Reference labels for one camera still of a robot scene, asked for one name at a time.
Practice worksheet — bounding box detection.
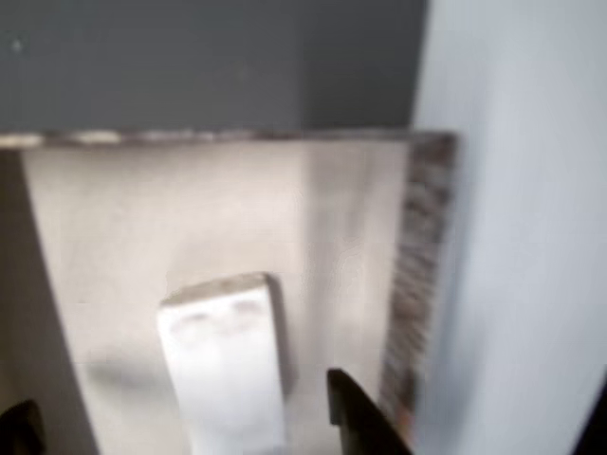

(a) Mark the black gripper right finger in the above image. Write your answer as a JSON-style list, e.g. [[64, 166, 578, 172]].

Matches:
[[326, 368, 414, 455]]

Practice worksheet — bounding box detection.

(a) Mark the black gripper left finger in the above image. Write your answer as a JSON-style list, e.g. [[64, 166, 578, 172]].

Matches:
[[0, 400, 45, 455]]

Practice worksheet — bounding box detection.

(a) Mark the white rectangular block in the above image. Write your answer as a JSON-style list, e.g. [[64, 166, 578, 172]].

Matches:
[[156, 272, 298, 455]]

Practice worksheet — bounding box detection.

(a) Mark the bark patterned cardboard box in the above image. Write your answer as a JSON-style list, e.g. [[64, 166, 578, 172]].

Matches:
[[0, 130, 460, 455]]

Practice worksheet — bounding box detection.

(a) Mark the grey desk mat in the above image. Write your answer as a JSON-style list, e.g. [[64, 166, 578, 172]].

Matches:
[[0, 0, 428, 138]]

